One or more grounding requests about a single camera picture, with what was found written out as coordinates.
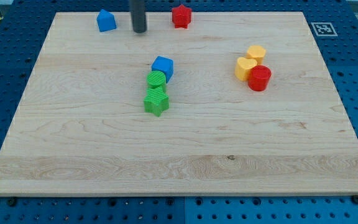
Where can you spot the green star block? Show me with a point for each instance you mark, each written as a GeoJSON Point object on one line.
{"type": "Point", "coordinates": [156, 101]}

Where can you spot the green cylinder block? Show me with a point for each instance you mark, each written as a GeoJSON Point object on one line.
{"type": "Point", "coordinates": [156, 79]}

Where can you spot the blue cube block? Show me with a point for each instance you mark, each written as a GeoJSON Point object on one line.
{"type": "Point", "coordinates": [165, 65]}

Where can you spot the light wooden board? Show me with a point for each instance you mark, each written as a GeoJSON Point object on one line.
{"type": "Point", "coordinates": [80, 129]}

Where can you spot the yellow heart block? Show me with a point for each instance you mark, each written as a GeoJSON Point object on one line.
{"type": "Point", "coordinates": [243, 68]}

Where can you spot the red cylinder block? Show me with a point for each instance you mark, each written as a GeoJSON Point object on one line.
{"type": "Point", "coordinates": [259, 78]}

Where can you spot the red star block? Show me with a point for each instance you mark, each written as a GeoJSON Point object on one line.
{"type": "Point", "coordinates": [181, 16]}

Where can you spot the yellow pentagon block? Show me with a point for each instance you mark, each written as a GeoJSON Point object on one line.
{"type": "Point", "coordinates": [256, 52]}

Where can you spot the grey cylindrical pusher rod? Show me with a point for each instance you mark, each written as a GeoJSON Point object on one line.
{"type": "Point", "coordinates": [138, 17]}

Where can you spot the white fiducial marker tag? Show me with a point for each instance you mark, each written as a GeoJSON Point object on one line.
{"type": "Point", "coordinates": [324, 29]}

